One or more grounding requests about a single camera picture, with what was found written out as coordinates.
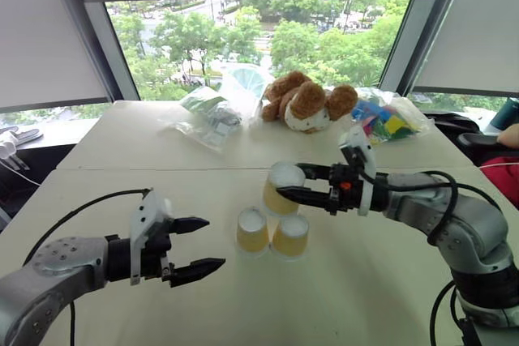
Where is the brown teddy bear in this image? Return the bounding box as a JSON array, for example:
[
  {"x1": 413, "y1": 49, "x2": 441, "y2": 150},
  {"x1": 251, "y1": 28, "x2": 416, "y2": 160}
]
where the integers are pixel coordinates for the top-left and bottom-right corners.
[{"x1": 260, "y1": 70, "x2": 359, "y2": 135}]

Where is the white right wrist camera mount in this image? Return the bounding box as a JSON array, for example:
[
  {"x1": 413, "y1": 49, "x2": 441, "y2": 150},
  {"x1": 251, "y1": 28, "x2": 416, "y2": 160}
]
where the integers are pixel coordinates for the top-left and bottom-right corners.
[{"x1": 337, "y1": 124, "x2": 377, "y2": 217}]

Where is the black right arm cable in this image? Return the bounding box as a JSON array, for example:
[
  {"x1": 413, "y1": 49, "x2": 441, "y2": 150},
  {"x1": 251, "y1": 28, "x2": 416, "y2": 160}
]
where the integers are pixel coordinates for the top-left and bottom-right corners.
[{"x1": 358, "y1": 150, "x2": 502, "y2": 346}]

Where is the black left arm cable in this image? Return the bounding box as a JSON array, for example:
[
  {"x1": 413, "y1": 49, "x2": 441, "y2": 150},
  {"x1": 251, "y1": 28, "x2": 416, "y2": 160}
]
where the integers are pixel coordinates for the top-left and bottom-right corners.
[{"x1": 23, "y1": 188, "x2": 152, "y2": 346}]

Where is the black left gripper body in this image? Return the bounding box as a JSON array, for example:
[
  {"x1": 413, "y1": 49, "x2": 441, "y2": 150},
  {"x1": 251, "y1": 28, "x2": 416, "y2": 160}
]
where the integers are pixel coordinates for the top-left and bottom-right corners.
[{"x1": 139, "y1": 218, "x2": 177, "y2": 283}]

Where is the thin white cable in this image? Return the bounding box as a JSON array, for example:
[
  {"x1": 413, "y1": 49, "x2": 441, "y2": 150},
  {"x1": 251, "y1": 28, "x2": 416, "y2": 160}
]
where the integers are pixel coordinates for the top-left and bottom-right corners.
[{"x1": 478, "y1": 160, "x2": 519, "y2": 171}]

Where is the plastic bag with green contents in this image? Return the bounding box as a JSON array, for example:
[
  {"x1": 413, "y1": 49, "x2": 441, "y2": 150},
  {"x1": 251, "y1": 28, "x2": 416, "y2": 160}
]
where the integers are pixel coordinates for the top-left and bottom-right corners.
[{"x1": 161, "y1": 85, "x2": 244, "y2": 153}]

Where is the dark green bottle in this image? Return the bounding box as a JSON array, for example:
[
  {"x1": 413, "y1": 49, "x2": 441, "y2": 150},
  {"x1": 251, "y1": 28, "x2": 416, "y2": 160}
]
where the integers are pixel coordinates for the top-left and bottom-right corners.
[{"x1": 490, "y1": 96, "x2": 519, "y2": 129}]

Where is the yellow paper cup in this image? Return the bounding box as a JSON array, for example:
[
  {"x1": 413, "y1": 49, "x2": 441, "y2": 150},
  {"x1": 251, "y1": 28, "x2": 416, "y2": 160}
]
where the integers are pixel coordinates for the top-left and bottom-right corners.
[
  {"x1": 261, "y1": 160, "x2": 307, "y2": 218},
  {"x1": 270, "y1": 214, "x2": 311, "y2": 263},
  {"x1": 235, "y1": 207, "x2": 270, "y2": 258}
]

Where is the black office chair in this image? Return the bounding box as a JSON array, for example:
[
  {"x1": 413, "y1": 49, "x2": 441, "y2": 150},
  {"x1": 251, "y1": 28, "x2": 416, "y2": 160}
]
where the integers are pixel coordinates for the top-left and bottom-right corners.
[{"x1": 423, "y1": 112, "x2": 506, "y2": 167}]

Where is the person in red clothing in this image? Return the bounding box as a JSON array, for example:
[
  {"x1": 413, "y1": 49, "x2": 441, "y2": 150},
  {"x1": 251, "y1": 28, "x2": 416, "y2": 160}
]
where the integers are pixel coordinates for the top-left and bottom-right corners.
[{"x1": 479, "y1": 122, "x2": 519, "y2": 210}]

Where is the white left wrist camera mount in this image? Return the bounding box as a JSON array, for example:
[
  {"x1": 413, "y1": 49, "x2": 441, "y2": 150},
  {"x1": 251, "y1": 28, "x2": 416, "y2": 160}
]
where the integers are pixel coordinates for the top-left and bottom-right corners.
[{"x1": 128, "y1": 188, "x2": 174, "y2": 287}]

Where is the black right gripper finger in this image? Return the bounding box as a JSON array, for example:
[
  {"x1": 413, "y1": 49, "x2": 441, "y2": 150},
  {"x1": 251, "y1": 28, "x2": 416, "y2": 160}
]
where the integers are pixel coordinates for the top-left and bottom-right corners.
[
  {"x1": 275, "y1": 185, "x2": 333, "y2": 211},
  {"x1": 297, "y1": 163, "x2": 332, "y2": 182}
]

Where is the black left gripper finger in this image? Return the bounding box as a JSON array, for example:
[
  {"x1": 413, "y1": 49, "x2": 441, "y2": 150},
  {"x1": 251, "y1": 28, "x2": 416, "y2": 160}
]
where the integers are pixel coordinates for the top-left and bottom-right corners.
[
  {"x1": 168, "y1": 257, "x2": 226, "y2": 288},
  {"x1": 172, "y1": 216, "x2": 211, "y2": 236}
]

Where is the white charger cable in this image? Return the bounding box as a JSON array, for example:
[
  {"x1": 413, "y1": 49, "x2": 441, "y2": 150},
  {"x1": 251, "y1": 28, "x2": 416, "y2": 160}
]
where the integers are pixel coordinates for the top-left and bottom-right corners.
[{"x1": 0, "y1": 156, "x2": 42, "y2": 188}]

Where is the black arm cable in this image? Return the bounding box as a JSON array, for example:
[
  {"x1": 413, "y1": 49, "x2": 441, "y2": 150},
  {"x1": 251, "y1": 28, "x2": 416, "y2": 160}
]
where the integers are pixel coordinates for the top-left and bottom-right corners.
[
  {"x1": 358, "y1": 150, "x2": 502, "y2": 346},
  {"x1": 23, "y1": 188, "x2": 152, "y2": 346}
]

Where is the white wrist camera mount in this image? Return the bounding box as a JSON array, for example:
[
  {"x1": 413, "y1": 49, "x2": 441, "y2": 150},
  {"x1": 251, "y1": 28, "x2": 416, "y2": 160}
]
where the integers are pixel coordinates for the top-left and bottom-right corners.
[
  {"x1": 337, "y1": 124, "x2": 377, "y2": 217},
  {"x1": 128, "y1": 188, "x2": 174, "y2": 287}
]

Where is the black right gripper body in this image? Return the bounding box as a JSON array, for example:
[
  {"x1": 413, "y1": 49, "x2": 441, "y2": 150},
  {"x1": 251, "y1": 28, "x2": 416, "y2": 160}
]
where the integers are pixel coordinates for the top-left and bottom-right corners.
[{"x1": 325, "y1": 162, "x2": 363, "y2": 216}]

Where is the plastic bag of colourful blocks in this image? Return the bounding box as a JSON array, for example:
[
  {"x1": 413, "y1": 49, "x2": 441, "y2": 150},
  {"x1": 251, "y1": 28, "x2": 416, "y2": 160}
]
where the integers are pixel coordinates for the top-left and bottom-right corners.
[{"x1": 350, "y1": 87, "x2": 431, "y2": 147}]

